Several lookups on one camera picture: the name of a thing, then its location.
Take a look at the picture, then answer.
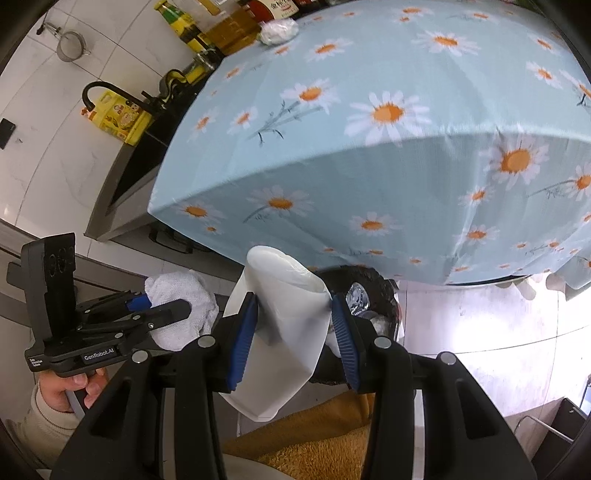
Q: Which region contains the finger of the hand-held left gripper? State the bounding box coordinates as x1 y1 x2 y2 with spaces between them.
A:
76 299 191 344
76 290 153 321

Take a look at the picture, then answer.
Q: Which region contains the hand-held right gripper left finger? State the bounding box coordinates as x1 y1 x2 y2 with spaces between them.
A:
50 291 259 480

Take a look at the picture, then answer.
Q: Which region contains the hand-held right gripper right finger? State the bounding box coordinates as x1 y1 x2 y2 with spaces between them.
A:
330 293 539 480

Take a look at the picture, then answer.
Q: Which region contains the white paper towel wad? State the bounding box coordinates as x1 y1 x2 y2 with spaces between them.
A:
145 271 220 352

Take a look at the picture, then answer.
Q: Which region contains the white paper cup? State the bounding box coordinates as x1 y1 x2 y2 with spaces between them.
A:
217 246 332 422

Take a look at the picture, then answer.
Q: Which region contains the black trash bin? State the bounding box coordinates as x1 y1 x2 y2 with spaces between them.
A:
309 265 402 393

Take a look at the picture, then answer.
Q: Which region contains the person's left forearm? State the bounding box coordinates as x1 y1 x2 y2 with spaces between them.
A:
0 383 86 472

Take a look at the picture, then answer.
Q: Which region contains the person's left hand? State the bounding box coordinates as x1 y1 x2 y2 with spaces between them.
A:
39 368 110 416

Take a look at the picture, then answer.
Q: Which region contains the grey kitchen cabinet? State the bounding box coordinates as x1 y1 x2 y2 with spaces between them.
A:
0 217 245 296

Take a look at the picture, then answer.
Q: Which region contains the dark kitchen sink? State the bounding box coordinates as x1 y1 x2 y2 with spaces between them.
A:
84 99 204 241

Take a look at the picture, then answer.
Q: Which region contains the blue daisy tablecloth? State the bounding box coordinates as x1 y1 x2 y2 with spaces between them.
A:
148 0 591 301

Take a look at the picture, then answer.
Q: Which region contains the yellow box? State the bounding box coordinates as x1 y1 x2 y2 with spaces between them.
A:
83 90 153 146

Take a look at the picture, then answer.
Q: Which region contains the black and yellow cloth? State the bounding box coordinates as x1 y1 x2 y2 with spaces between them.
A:
159 65 218 100

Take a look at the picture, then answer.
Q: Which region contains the dark floor rack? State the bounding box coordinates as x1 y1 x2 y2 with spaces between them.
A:
512 374 591 462

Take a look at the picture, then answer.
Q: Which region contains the metal mesh strainer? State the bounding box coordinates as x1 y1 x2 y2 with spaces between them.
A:
37 21 90 62

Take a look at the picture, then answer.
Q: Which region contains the small glass jar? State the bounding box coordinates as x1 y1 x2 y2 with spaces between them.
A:
193 48 227 75

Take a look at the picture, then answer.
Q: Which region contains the green label yellow cap bottle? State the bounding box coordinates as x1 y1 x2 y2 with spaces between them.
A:
154 0 211 52

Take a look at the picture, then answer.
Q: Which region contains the clear cooking oil jug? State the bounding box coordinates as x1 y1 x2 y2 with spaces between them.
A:
198 0 269 58

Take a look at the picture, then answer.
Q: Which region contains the dark soy sauce jug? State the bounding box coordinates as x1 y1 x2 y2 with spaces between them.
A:
249 0 301 21

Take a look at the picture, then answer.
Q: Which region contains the black wall socket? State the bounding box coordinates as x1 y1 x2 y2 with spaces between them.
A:
0 117 18 149

